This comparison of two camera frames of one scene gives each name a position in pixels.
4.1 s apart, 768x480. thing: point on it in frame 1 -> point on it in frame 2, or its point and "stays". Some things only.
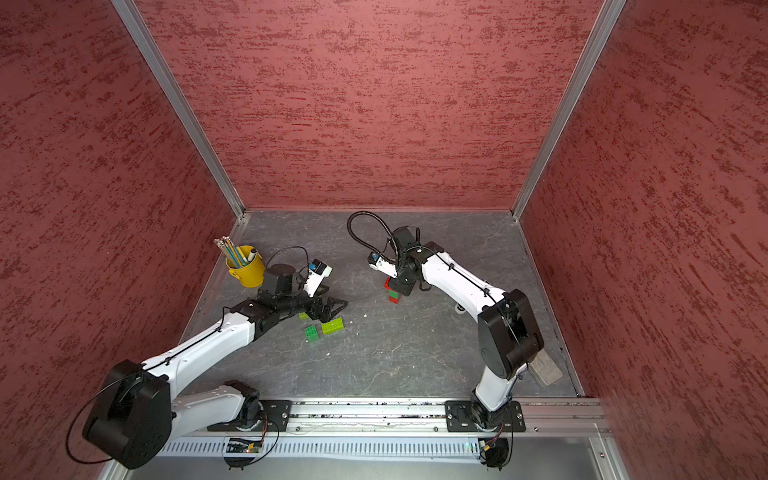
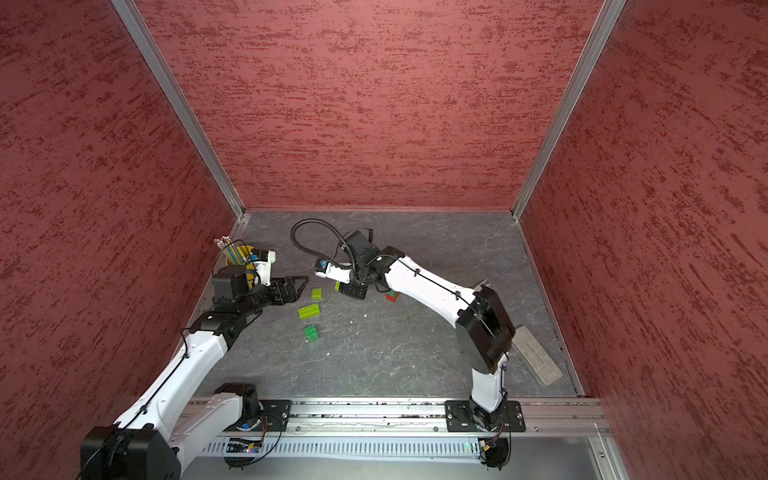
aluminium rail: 546,418 stays
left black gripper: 325,316 -> 292,294
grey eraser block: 545,368 stays
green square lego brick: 311,333 stays
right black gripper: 405,288 -> 350,289
